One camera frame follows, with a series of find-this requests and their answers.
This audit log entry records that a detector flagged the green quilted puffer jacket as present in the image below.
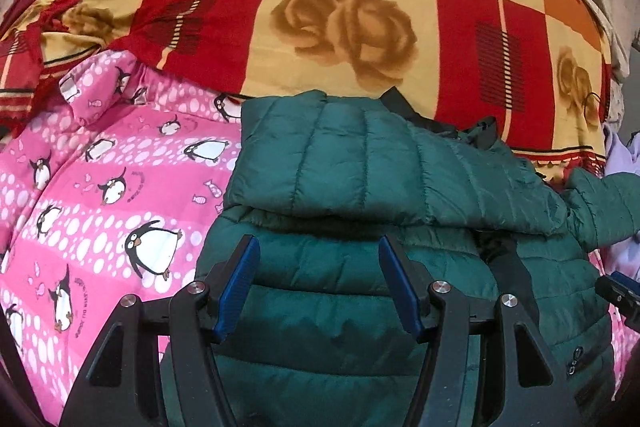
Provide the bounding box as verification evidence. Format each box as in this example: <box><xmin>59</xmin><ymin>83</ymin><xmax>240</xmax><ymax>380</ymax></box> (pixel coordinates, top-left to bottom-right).
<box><xmin>196</xmin><ymin>91</ymin><xmax>630</xmax><ymax>426</ymax></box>

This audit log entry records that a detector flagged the lavender fleece garment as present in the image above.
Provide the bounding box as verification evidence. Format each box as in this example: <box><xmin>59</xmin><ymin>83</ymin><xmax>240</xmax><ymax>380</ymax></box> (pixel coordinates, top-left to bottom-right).
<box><xmin>603</xmin><ymin>124</ymin><xmax>639</xmax><ymax>281</ymax></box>

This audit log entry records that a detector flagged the red frilled pillow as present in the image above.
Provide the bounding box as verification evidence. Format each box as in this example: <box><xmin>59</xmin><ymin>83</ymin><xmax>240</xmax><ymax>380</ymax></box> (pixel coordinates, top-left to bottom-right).
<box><xmin>1</xmin><ymin>0</ymin><xmax>43</xmax><ymax>134</ymax></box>

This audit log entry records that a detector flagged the black cable on blanket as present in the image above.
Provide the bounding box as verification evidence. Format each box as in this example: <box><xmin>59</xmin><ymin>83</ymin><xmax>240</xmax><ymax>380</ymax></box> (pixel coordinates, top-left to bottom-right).
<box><xmin>581</xmin><ymin>91</ymin><xmax>604</xmax><ymax>128</ymax></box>

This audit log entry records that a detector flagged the red orange rose blanket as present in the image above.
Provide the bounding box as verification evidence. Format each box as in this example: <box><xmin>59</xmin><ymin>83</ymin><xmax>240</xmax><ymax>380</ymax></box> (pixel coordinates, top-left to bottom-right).
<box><xmin>17</xmin><ymin>0</ymin><xmax>611</xmax><ymax>181</ymax></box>

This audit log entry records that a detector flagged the pink penguin bed sheet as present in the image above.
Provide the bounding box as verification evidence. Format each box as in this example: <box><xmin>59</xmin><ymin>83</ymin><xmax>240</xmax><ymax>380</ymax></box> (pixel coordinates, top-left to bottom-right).
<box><xmin>1</xmin><ymin>51</ymin><xmax>241</xmax><ymax>423</ymax></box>

